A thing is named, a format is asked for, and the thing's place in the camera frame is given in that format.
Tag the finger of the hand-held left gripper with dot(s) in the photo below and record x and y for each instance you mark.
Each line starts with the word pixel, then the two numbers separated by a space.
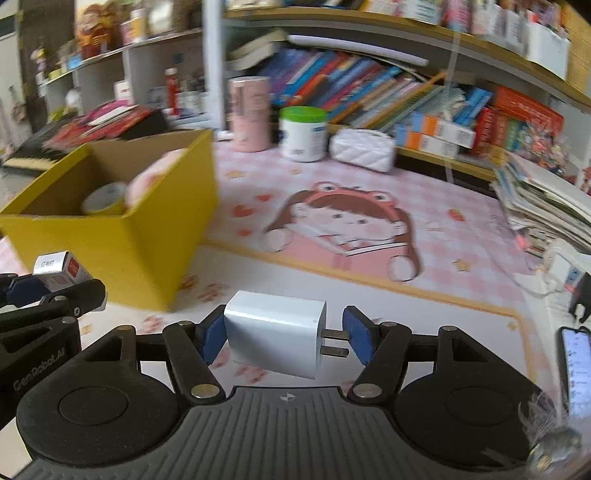
pixel 78 297
pixel 23 286

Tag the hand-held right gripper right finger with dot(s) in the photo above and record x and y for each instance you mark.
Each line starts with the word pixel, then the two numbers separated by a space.
pixel 358 334

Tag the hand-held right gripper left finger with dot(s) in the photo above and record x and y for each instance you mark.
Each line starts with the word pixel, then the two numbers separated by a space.
pixel 213 339

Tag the small white box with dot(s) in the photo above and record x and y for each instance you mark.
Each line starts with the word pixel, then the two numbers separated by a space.
pixel 60 267

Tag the white charger plug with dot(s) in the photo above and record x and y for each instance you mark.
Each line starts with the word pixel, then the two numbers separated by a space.
pixel 272 332

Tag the yellow cardboard box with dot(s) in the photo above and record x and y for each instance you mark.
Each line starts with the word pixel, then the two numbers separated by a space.
pixel 138 249

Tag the pink plush toy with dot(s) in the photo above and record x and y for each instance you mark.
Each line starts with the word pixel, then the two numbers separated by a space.
pixel 154 177

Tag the pink printed desk mat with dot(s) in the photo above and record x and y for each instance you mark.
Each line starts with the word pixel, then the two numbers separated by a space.
pixel 369 300

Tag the yellow tape roll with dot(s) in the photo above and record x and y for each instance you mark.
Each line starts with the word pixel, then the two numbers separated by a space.
pixel 104 198

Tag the black piano keyboard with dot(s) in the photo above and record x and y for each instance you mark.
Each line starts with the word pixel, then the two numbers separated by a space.
pixel 27 152

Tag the pile of red papers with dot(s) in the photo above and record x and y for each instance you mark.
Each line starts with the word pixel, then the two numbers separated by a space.
pixel 101 122

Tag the white quilted pouch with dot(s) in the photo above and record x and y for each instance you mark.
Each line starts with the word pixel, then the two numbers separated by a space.
pixel 362 150

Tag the white jar green lid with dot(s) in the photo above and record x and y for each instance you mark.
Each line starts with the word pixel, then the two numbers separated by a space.
pixel 302 138

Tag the smartphone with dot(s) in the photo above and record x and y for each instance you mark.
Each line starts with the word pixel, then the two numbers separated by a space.
pixel 577 369

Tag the stack of magazines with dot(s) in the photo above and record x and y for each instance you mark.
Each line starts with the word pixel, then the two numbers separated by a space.
pixel 540 203

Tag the red bottle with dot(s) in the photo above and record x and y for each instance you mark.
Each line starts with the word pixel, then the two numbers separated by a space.
pixel 171 92

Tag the white pen holder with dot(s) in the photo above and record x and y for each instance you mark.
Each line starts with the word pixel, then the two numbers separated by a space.
pixel 193 102

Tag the pink cylinder container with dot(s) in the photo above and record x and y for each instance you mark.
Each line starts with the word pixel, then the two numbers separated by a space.
pixel 249 115

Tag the white shelf unit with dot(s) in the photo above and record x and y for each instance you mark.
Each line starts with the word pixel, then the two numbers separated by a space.
pixel 138 69

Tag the row of colourful books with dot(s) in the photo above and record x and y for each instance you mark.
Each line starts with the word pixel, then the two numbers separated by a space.
pixel 369 92

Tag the red figurine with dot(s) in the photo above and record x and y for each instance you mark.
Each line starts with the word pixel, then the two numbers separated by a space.
pixel 97 30

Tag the stack of lying books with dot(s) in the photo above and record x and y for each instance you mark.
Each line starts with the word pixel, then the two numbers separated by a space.
pixel 256 48

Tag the wooden bookshelf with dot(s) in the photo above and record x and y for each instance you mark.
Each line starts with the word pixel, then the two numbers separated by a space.
pixel 392 34

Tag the row of shelf books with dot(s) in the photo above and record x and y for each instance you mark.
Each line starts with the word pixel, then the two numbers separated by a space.
pixel 461 16

